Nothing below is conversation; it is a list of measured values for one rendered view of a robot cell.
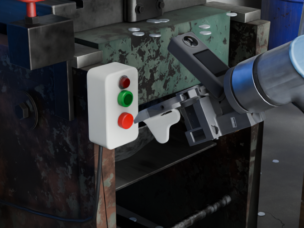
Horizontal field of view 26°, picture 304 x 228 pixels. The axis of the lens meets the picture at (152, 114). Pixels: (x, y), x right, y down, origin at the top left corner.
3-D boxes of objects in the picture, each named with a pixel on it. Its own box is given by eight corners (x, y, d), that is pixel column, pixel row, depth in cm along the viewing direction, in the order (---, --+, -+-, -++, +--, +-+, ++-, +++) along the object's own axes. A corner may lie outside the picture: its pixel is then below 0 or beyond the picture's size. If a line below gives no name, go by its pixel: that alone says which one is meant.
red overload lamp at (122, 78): (132, 88, 111) (131, 74, 110) (121, 91, 109) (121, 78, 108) (127, 87, 111) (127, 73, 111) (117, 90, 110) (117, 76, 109)
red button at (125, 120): (134, 126, 113) (134, 111, 112) (122, 131, 111) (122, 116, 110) (129, 125, 114) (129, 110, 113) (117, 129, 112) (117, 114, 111)
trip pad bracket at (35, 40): (79, 121, 118) (74, 12, 111) (35, 135, 111) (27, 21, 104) (58, 112, 121) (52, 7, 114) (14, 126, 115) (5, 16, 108)
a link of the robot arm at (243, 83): (244, 59, 86) (279, 47, 92) (220, 69, 90) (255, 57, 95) (265, 112, 86) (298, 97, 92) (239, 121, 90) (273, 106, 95)
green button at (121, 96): (134, 105, 112) (133, 89, 111) (121, 109, 110) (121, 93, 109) (129, 103, 113) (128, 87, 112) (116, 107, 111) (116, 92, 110)
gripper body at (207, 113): (185, 148, 98) (244, 129, 89) (164, 94, 98) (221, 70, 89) (217, 134, 103) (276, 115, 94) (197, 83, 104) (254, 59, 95)
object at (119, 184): (216, 144, 161) (216, 142, 161) (82, 206, 132) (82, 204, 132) (101, 104, 189) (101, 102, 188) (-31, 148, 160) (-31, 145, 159)
